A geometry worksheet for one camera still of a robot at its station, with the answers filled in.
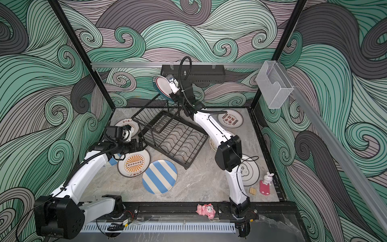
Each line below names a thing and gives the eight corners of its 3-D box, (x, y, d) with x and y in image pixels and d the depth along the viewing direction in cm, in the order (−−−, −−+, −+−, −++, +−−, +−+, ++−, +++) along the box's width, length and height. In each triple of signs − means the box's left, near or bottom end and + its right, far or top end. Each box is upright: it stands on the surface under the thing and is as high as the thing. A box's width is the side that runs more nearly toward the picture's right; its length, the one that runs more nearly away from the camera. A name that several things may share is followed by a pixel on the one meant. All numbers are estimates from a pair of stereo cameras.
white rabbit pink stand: (259, 193, 81) (266, 189, 74) (259, 176, 86) (265, 171, 80) (268, 195, 80) (275, 191, 73) (267, 178, 86) (273, 173, 79)
